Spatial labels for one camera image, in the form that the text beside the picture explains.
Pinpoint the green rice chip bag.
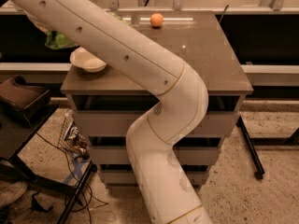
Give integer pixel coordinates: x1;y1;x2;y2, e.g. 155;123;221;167
25;12;78;50

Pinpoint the brown box on table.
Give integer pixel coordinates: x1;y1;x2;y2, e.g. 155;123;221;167
0;76;50;119

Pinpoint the grey drawer cabinet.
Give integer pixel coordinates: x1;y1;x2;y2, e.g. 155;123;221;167
60;10;254;189

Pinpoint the small green snack bag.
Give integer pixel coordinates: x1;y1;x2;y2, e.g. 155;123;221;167
108;11;131;26

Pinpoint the orange ball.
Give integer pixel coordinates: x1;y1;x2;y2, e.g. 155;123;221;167
150;13;164;28

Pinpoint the bottom grey drawer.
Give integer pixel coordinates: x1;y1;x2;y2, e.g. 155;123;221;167
99;171;209;186

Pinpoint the grey drawer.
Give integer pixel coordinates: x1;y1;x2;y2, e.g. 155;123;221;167
72;111;240;138
88;147;219;165
99;171;209;186

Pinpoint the middle grey drawer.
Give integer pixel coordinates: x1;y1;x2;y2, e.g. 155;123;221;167
88;147;219;165

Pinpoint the black floor cable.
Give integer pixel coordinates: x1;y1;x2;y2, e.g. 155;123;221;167
36;132;110;224

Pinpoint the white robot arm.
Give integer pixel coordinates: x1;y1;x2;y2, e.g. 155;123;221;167
10;0;212;224

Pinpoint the white shoe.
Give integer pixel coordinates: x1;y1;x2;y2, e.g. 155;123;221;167
0;181;27;208

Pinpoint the wire basket with snacks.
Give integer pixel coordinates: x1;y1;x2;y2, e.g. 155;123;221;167
58;111;89;160

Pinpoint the white paper bowl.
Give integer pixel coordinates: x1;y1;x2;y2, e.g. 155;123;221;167
70;48;107;73

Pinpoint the black side table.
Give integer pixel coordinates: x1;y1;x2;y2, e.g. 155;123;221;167
0;103;94;224

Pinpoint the black stand leg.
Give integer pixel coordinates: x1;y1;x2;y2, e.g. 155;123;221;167
236;117;299;180

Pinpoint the top grey drawer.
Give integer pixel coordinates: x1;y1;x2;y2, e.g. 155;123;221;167
72;111;240;138

